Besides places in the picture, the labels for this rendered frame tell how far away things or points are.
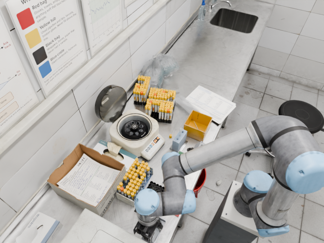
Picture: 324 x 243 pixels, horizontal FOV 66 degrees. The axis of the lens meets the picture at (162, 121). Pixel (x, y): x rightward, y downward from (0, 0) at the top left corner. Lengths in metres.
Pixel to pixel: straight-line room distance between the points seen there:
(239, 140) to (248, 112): 2.20
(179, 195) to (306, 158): 0.38
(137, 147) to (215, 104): 0.65
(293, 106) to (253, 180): 1.24
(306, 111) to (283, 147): 1.55
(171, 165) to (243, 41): 1.74
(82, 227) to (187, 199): 0.39
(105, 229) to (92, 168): 0.47
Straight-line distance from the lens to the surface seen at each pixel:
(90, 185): 1.32
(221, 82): 1.92
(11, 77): 1.00
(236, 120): 2.88
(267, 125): 0.81
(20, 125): 1.10
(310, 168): 0.73
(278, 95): 3.37
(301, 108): 2.30
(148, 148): 1.40
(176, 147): 1.41
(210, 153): 0.84
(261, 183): 1.14
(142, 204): 0.79
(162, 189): 1.31
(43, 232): 1.30
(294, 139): 0.76
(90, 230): 0.98
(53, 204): 1.40
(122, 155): 1.38
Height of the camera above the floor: 2.09
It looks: 50 degrees down
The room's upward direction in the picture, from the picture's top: 2 degrees clockwise
